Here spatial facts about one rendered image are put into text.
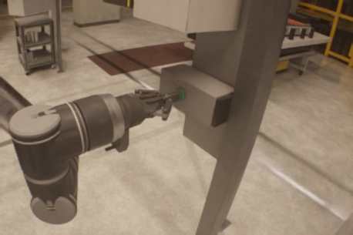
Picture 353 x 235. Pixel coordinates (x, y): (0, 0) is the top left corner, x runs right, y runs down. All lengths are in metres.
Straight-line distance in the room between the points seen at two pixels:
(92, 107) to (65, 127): 0.07
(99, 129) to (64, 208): 0.19
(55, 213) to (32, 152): 0.17
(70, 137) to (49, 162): 0.06
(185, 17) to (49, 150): 0.34
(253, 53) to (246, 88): 0.08
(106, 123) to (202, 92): 0.24
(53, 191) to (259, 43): 0.51
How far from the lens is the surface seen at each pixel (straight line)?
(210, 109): 0.60
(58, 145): 0.47
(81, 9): 6.76
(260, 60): 0.55
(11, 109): 0.64
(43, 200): 0.56
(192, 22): 0.50
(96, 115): 0.49
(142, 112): 0.55
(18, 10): 3.51
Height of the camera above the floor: 1.44
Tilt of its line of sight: 31 degrees down
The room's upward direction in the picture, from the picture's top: 7 degrees clockwise
